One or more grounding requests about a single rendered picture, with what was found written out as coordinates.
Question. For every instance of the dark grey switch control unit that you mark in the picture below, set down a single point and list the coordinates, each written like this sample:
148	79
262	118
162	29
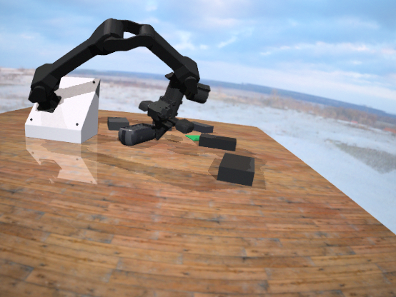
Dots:
136	134

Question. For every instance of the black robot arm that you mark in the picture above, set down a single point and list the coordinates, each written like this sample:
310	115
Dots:
109	38

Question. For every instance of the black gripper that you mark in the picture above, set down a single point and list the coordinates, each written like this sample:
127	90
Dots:
162	126

